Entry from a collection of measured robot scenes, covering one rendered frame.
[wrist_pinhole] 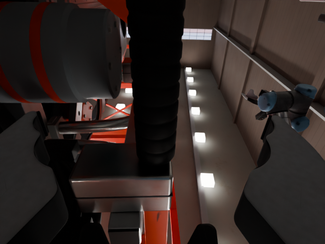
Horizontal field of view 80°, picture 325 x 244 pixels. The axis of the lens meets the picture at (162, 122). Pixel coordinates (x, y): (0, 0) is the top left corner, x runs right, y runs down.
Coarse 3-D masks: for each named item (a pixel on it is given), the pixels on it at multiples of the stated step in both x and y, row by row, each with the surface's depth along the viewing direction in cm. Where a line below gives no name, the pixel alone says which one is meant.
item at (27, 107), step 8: (0, 104) 31; (8, 104) 31; (16, 104) 31; (24, 104) 32; (32, 104) 34; (40, 104) 36; (0, 112) 32; (8, 112) 32; (16, 112) 32; (24, 112) 32; (0, 120) 32; (8, 120) 32; (16, 120) 32
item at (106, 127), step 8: (56, 120) 39; (96, 120) 40; (104, 120) 40; (112, 120) 40; (120, 120) 41; (128, 120) 41; (48, 128) 38; (56, 128) 38; (64, 128) 39; (72, 128) 39; (80, 128) 39; (88, 128) 39; (96, 128) 39; (104, 128) 40; (112, 128) 40; (120, 128) 41; (56, 136) 39
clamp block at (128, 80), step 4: (124, 60) 47; (128, 60) 47; (124, 64) 45; (128, 64) 45; (124, 68) 46; (128, 68) 46; (124, 72) 46; (128, 72) 46; (124, 76) 47; (128, 76) 47; (124, 80) 47; (128, 80) 47; (132, 80) 47
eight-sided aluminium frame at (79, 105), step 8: (40, 0) 45; (48, 0) 46; (64, 0) 45; (56, 104) 51; (64, 104) 54; (72, 104) 52; (80, 104) 54; (56, 112) 51; (64, 112) 54; (72, 112) 51; (80, 112) 54; (64, 120) 54; (72, 120) 51; (80, 120) 54; (64, 136) 50; (72, 136) 50; (80, 136) 53
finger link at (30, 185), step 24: (24, 120) 10; (0, 144) 8; (24, 144) 8; (0, 168) 7; (24, 168) 7; (48, 168) 7; (0, 192) 6; (24, 192) 6; (48, 192) 6; (0, 216) 6; (24, 216) 6; (48, 216) 6; (0, 240) 5; (24, 240) 5; (48, 240) 6
